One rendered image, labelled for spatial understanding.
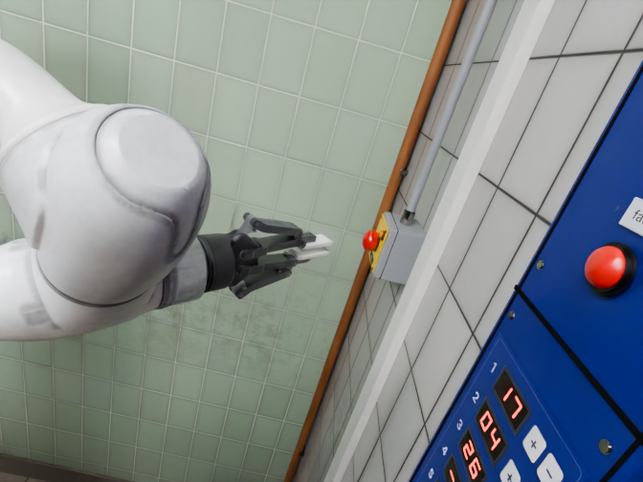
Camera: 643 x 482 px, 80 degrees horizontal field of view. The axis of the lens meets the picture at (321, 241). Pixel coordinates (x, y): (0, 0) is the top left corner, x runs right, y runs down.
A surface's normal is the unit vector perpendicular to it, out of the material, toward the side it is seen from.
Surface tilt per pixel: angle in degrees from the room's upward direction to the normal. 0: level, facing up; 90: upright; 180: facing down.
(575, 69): 90
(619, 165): 90
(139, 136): 46
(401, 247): 90
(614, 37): 90
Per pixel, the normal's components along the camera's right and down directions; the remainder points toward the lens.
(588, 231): -0.96, -0.25
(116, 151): 0.30, -0.18
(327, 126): -0.04, 0.40
